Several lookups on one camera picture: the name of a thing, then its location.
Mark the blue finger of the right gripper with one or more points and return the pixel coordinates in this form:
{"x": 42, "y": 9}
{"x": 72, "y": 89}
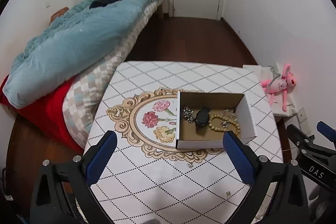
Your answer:
{"x": 326, "y": 131}

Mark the open cardboard box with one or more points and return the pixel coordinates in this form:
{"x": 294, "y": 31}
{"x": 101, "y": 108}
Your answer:
{"x": 229, "y": 112}

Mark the light blue quilt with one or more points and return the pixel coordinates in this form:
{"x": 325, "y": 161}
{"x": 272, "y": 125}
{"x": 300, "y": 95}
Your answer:
{"x": 72, "y": 42}

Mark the red blanket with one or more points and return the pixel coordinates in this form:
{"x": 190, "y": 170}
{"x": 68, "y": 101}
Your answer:
{"x": 46, "y": 113}

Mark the pink panther plush toy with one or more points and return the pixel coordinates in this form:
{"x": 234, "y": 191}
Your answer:
{"x": 280, "y": 85}

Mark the brown pillow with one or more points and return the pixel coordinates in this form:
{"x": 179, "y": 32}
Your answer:
{"x": 58, "y": 14}

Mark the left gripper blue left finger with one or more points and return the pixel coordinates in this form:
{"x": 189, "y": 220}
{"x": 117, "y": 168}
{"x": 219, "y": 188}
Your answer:
{"x": 98, "y": 156}

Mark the checkered mattress bedding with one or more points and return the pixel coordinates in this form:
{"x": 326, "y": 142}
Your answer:
{"x": 83, "y": 98}

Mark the white wall power strip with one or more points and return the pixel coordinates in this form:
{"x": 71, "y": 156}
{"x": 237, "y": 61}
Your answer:
{"x": 303, "y": 122}

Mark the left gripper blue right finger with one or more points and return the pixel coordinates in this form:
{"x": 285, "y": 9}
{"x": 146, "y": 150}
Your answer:
{"x": 241, "y": 156}

